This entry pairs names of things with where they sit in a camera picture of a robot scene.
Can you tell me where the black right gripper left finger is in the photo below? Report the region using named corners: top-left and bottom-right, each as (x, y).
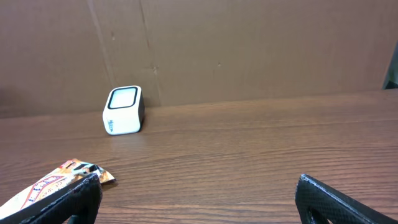
top-left (1, 174), bottom-right (102, 224)

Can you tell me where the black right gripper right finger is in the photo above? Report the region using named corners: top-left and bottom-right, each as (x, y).
top-left (295, 174), bottom-right (397, 224)

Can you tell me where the yellow snack bag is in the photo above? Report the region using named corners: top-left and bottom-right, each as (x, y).
top-left (1, 159), bottom-right (116, 219)

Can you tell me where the white barcode scanner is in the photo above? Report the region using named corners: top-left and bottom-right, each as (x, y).
top-left (102, 85), bottom-right (145, 136)

